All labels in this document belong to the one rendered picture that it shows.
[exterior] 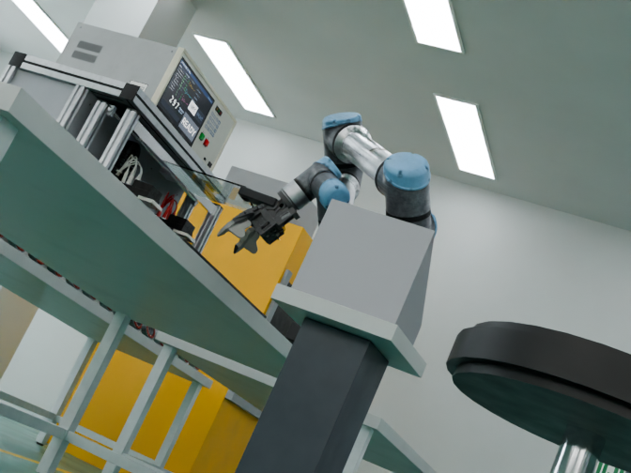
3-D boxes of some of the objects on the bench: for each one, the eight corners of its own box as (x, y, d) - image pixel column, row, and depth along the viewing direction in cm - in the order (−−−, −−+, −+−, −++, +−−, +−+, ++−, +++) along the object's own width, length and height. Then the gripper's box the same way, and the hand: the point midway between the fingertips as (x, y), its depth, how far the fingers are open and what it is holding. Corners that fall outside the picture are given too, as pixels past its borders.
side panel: (34, 193, 261) (89, 92, 269) (27, 189, 258) (84, 86, 266) (-42, 166, 272) (13, 69, 280) (-49, 161, 269) (7, 64, 277)
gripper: (289, 200, 250) (225, 249, 250) (308, 226, 266) (249, 272, 266) (271, 177, 254) (208, 226, 254) (291, 205, 270) (233, 251, 270)
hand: (225, 241), depth 261 cm, fingers open, 12 cm apart
